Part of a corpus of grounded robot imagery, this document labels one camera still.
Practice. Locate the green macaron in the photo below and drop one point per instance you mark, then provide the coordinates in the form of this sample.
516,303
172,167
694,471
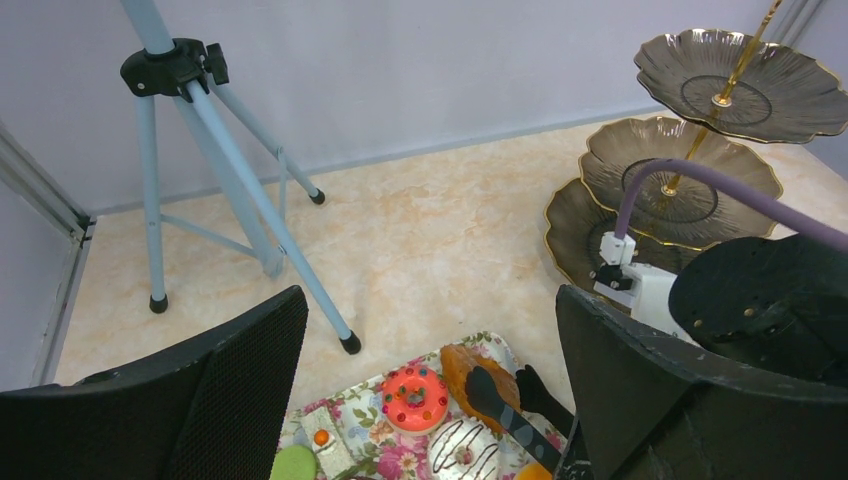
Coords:
295,462

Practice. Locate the three-tier smoked glass stand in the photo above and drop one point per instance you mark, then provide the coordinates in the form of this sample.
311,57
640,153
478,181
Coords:
647,192

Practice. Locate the white cake slice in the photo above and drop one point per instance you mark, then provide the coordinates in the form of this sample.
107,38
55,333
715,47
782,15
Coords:
328,445

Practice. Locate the red sprinkled donut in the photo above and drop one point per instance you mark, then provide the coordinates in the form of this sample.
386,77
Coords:
415,400

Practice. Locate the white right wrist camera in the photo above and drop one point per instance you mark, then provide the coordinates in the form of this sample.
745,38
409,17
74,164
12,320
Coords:
642,288

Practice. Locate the brown croissant pastry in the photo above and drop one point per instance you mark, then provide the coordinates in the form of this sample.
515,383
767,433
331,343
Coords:
458,360

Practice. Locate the orange fruit tart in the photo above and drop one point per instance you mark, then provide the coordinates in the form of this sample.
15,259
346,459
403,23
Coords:
533,471

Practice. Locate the white chocolate-striped donut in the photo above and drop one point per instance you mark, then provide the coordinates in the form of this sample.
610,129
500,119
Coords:
463,449

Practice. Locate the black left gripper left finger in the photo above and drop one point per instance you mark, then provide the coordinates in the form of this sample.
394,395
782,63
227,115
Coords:
209,407

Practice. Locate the floral serving tray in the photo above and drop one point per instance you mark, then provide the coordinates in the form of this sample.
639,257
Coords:
382,453

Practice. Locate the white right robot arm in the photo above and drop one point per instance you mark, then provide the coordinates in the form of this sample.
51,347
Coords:
778,305

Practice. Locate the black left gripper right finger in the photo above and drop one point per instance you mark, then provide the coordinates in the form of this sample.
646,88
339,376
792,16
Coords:
652,406

